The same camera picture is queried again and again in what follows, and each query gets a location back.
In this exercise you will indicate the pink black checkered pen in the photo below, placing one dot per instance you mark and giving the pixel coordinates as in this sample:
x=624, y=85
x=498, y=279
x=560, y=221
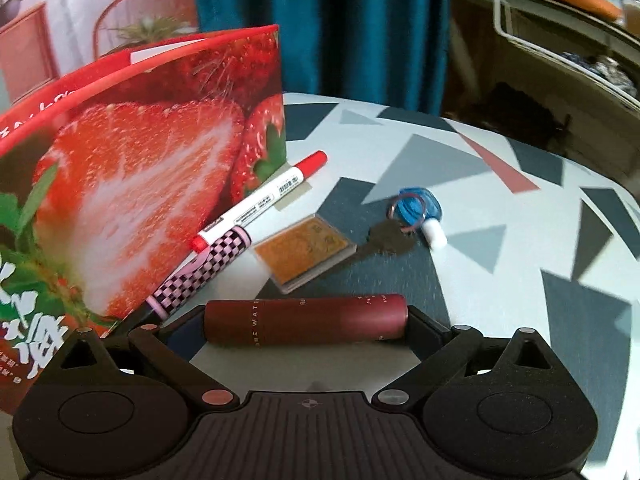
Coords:
x=200, y=270

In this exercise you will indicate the blue round tag white cap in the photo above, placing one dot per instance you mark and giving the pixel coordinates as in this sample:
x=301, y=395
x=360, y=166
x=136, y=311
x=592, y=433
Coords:
x=431, y=210

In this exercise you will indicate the pink printed backdrop cloth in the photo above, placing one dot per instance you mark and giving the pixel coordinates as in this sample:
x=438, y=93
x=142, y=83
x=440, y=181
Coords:
x=75, y=10

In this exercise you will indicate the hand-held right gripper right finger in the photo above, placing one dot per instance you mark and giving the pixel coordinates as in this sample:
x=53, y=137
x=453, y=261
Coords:
x=425, y=335

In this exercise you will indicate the black trash bag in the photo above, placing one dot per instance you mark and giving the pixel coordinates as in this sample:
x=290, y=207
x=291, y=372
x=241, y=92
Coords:
x=515, y=110

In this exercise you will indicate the red capped white marker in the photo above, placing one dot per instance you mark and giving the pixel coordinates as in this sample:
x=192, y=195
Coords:
x=260, y=200

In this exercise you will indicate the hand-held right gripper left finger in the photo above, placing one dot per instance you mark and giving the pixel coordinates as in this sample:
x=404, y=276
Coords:
x=180, y=340

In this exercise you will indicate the glass top desk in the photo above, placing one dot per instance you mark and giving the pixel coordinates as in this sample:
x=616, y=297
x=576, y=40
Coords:
x=575, y=125

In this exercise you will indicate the maroon cosmetic tube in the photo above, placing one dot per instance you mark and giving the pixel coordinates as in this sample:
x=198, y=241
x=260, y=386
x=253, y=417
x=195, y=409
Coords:
x=300, y=320

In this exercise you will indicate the teal blue curtain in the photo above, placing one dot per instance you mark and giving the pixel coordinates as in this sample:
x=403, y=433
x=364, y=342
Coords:
x=350, y=20

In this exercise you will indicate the gold card in clear case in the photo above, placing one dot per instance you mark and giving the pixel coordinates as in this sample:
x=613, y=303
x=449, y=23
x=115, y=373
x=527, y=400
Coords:
x=305, y=250

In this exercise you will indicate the red strawberry print cardboard box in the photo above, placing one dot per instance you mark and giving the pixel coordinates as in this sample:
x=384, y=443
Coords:
x=140, y=160

